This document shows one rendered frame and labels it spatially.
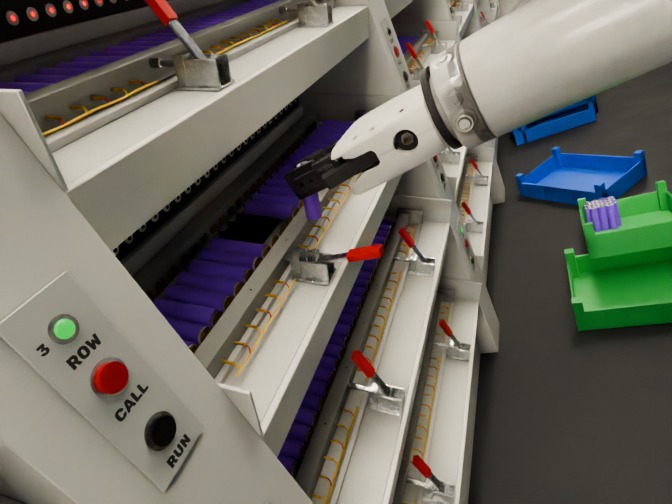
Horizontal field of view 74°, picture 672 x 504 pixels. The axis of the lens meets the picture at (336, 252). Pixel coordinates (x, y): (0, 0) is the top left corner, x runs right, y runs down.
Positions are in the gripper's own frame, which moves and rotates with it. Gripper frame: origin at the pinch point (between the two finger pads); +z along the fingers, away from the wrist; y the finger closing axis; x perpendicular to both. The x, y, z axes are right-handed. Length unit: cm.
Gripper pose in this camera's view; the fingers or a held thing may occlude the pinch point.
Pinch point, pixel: (311, 174)
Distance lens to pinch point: 48.0
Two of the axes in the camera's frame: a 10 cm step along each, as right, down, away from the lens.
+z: -7.9, 2.9, 5.4
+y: 3.1, -5.7, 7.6
